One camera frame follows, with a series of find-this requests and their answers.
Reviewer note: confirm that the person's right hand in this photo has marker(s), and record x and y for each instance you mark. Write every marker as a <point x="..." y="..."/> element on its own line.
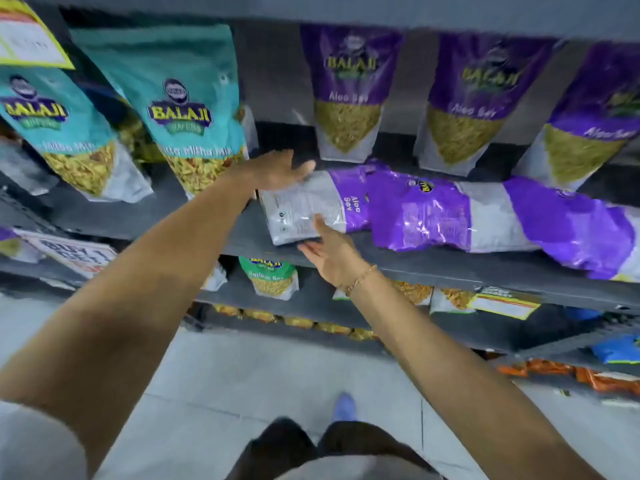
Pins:
<point x="340" y="257"/>

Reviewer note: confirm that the person's left hand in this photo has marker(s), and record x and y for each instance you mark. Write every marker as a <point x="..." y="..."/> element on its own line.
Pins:
<point x="275" y="172"/>

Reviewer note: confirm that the grey metal shelf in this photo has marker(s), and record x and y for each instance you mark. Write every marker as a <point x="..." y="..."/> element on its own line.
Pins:
<point x="450" y="272"/>

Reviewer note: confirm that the person's left forearm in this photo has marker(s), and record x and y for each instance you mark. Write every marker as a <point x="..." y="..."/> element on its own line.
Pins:
<point x="150" y="294"/>

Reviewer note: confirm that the person's right forearm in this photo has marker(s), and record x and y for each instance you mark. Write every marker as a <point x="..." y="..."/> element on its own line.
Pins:
<point x="450" y="384"/>

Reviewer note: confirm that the yellow shelf price label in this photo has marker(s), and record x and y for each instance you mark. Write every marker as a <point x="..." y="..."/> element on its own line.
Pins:
<point x="505" y="303"/>

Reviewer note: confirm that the row of small gold packets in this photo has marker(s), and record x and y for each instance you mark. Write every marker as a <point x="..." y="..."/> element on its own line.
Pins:
<point x="300" y="322"/>

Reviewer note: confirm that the teal Mitha Mix packet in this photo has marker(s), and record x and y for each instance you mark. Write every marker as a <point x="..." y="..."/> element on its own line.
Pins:
<point x="185" y="94"/>
<point x="60" y="134"/>

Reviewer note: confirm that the blue shoe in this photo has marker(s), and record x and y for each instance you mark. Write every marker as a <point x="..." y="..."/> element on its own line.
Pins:
<point x="345" y="407"/>

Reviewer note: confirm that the dark trousers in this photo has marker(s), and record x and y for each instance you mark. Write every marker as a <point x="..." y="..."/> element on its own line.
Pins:
<point x="280" y="449"/>

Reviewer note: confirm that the white red promo sign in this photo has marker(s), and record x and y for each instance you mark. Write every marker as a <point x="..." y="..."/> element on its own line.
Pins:
<point x="75" y="252"/>

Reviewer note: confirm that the yellow-edged price tag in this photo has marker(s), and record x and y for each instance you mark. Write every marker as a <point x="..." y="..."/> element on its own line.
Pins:
<point x="30" y="39"/>

